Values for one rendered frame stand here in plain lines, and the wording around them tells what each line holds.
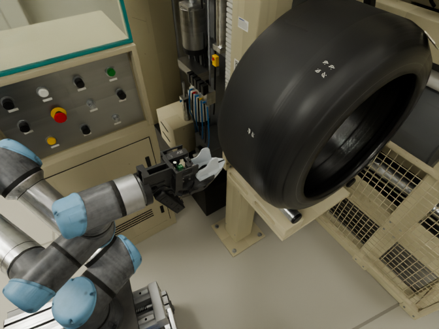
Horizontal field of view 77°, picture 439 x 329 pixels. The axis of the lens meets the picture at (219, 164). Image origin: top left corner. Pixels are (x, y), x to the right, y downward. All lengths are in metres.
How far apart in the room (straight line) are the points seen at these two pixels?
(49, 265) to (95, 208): 0.14
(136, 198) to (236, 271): 1.36
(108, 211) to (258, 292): 1.39
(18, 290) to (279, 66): 0.66
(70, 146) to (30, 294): 0.79
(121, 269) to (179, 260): 1.00
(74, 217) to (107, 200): 0.06
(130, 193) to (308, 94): 0.40
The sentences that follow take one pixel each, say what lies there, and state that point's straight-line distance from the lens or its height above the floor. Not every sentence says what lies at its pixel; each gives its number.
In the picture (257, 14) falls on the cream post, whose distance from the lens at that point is 0.88.
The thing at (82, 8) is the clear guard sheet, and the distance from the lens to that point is 1.06.
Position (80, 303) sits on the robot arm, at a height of 0.95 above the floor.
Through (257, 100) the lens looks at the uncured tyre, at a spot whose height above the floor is 1.35.
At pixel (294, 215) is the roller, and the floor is 0.92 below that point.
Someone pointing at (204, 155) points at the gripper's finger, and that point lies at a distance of 0.64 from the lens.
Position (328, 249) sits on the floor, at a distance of 2.02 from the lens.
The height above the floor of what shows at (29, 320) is 0.64.
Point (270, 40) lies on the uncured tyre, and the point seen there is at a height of 1.44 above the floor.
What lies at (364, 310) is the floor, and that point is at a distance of 1.95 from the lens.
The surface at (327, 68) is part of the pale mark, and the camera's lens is 0.62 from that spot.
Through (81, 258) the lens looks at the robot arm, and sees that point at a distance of 0.63.
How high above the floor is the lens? 1.72
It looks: 49 degrees down
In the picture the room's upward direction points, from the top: straight up
